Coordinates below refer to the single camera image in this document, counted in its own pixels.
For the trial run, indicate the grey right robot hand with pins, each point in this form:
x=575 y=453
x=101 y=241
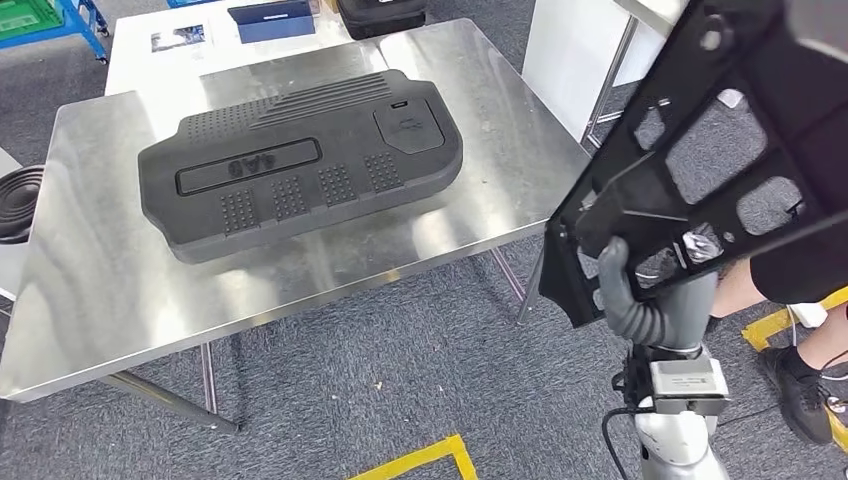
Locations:
x=689 y=311

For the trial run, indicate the black plastic bracket panel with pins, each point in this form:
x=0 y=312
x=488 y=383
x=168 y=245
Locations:
x=795 y=99

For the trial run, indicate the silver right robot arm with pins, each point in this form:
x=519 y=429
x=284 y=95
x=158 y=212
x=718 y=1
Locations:
x=676 y=444

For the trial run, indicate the stainless steel workbench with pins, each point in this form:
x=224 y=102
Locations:
x=99 y=298

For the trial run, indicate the yellow floor tape outline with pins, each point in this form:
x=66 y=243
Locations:
x=762 y=331

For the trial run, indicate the person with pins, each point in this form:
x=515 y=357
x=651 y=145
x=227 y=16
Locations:
x=795 y=278

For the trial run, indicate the white power adapter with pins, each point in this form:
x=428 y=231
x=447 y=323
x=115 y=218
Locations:
x=808 y=316

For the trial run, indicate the white table with steel legs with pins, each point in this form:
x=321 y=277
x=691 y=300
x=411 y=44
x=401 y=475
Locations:
x=570 y=60

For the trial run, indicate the black engine cover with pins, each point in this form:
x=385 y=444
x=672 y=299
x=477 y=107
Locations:
x=298 y=192

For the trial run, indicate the black carry case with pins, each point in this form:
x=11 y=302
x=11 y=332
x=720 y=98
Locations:
x=381 y=16

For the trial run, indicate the printed photo sheet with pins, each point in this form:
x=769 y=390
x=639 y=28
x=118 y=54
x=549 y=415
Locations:
x=179 y=38

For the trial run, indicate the blue cart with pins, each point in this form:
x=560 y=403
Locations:
x=86 y=26

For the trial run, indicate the green plastic crate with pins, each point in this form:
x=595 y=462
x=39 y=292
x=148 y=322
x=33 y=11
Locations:
x=26 y=16

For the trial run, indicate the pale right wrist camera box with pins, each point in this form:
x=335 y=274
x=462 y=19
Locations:
x=686 y=381

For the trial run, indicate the black camera bracket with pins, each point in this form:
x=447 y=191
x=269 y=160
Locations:
x=632 y=384

